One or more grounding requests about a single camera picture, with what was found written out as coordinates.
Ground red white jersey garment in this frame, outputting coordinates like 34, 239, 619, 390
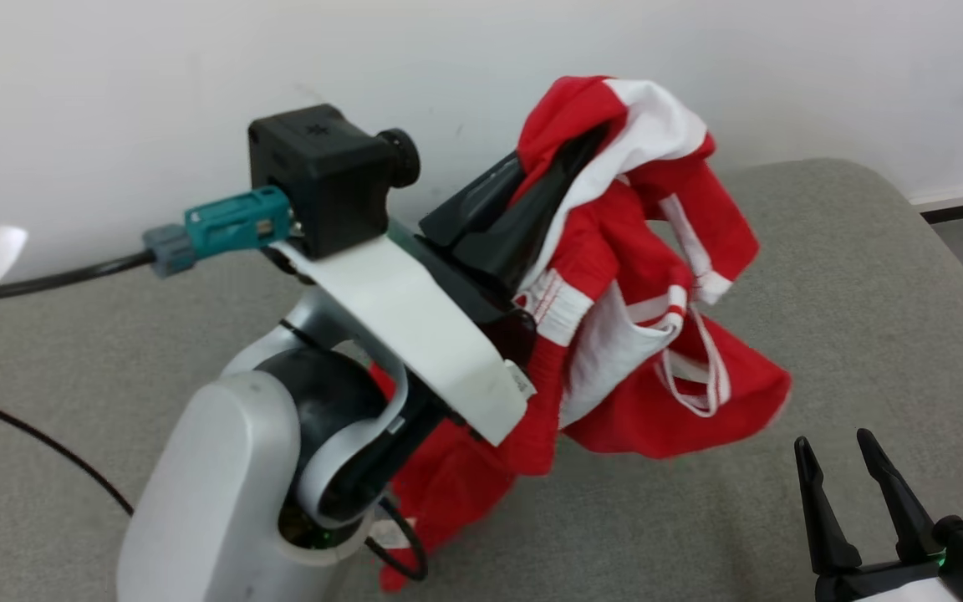
377, 75, 792, 593

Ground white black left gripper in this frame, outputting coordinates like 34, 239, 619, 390
268, 125, 609, 446

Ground black cable with teal connector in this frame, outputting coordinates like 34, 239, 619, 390
0, 186, 294, 518

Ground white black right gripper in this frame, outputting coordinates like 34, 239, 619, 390
794, 428, 952, 602

